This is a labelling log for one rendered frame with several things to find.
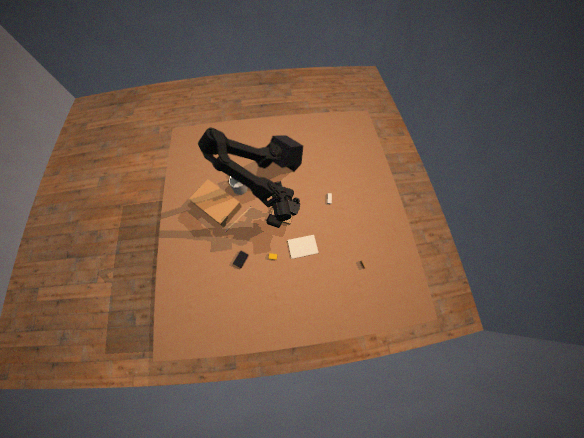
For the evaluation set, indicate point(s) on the flat wooden box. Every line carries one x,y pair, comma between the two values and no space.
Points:
216,202

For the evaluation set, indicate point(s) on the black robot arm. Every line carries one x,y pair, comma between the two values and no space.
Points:
263,188

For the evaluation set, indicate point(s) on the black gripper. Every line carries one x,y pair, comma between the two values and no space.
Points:
271,220

